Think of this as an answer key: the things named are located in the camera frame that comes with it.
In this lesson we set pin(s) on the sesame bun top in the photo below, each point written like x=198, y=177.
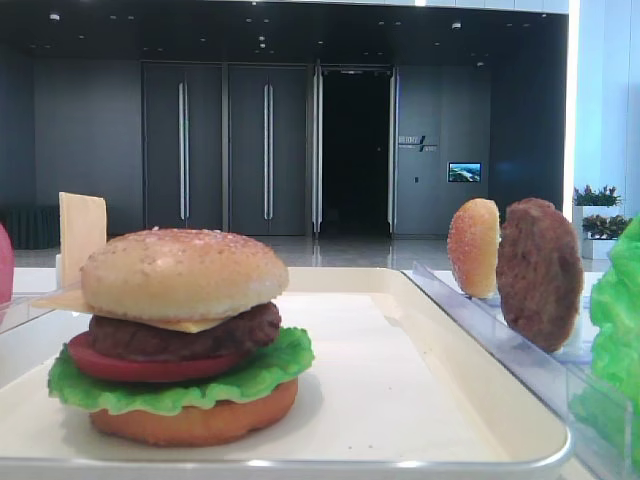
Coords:
x=181, y=275

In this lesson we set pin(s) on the green lettuce in burger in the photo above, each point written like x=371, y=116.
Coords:
x=289, y=356

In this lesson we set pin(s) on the meat patty on rack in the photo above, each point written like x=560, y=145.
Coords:
x=539, y=273

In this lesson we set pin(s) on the meat patty in burger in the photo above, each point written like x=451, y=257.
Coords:
x=246, y=332

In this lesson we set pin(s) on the yellow cheese slice on rack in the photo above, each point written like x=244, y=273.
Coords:
x=83, y=227

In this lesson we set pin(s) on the cheese slice in burger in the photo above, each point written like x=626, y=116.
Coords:
x=73, y=300

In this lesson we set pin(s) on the tomato slice in burger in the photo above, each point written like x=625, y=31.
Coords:
x=99, y=366

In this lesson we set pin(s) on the green lettuce on rack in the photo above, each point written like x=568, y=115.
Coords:
x=615, y=325

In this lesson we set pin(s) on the red tomato slice on rack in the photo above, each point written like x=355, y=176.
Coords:
x=7, y=264

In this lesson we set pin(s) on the dark double door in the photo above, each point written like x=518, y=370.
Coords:
x=226, y=147

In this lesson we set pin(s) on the bun top on right rack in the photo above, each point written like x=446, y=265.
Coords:
x=472, y=247

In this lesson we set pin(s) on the white metal tray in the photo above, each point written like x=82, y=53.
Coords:
x=397, y=390

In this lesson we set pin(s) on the bun bottom in burger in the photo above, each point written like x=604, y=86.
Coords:
x=195, y=427

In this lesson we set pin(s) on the white flower planter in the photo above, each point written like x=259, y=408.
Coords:
x=598, y=220

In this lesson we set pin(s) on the clear acrylic left food rack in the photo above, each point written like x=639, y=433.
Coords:
x=30, y=306

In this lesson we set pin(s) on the clear acrylic food rack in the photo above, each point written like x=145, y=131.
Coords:
x=555, y=378
x=30, y=306

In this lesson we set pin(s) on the clear acrylic right food rack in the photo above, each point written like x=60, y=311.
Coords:
x=555, y=378

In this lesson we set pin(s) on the wall display screen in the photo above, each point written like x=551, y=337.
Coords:
x=464, y=172

